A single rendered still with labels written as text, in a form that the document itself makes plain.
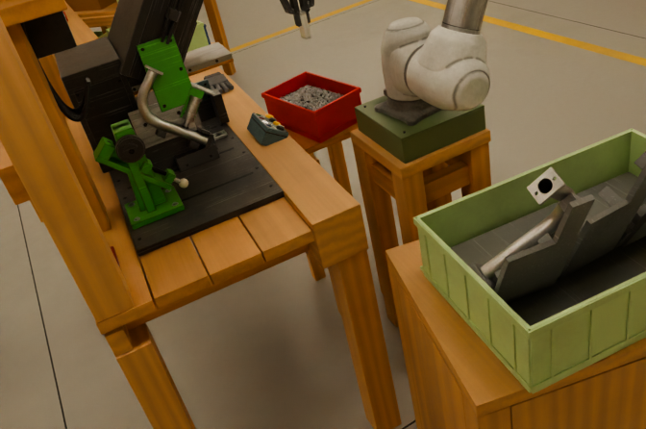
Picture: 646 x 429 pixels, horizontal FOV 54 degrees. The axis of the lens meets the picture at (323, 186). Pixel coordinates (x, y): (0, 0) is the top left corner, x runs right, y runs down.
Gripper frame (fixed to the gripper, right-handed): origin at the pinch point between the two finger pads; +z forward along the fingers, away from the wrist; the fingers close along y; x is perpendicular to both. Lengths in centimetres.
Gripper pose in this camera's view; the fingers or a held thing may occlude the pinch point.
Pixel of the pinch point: (303, 24)
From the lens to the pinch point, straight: 168.9
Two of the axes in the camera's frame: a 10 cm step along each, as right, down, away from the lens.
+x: -4.7, -3.7, 8.0
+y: 8.6, -4.0, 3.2
